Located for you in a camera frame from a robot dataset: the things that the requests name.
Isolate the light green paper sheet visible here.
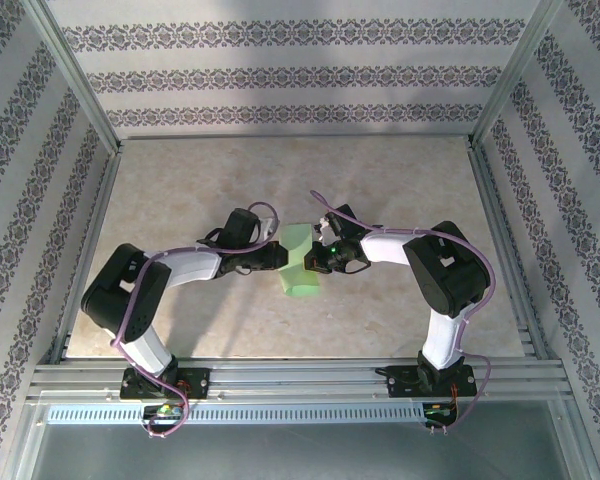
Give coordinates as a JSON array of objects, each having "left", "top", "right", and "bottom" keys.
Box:
[{"left": 278, "top": 223, "right": 321, "bottom": 300}]

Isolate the grey sheet metal panel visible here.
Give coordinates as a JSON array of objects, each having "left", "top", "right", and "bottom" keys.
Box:
[{"left": 2, "top": 399, "right": 599, "bottom": 480}]

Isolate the thin aluminium edge rail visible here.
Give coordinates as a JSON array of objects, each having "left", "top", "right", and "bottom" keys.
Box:
[{"left": 118, "top": 132, "right": 474, "bottom": 142}]

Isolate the wide aluminium mounting rail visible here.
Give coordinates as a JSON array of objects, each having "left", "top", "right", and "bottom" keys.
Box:
[{"left": 27, "top": 357, "right": 566, "bottom": 402}]

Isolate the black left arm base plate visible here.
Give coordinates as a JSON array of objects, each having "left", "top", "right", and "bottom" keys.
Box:
[{"left": 119, "top": 367, "right": 212, "bottom": 401}]

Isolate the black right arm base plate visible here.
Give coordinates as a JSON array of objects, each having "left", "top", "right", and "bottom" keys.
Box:
[{"left": 387, "top": 364, "right": 477, "bottom": 399}]

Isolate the aluminium table edge rail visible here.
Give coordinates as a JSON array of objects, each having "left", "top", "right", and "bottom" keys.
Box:
[
  {"left": 49, "top": 144, "right": 125, "bottom": 365},
  {"left": 465, "top": 139, "right": 550, "bottom": 360}
]

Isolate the slotted grey cable duct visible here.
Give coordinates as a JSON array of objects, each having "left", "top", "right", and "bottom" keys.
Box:
[{"left": 46, "top": 403, "right": 427, "bottom": 425}]

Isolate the aluminium frame post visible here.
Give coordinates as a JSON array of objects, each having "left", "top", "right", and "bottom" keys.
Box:
[
  {"left": 471, "top": 0, "right": 565, "bottom": 147},
  {"left": 22, "top": 0, "right": 120, "bottom": 154}
]

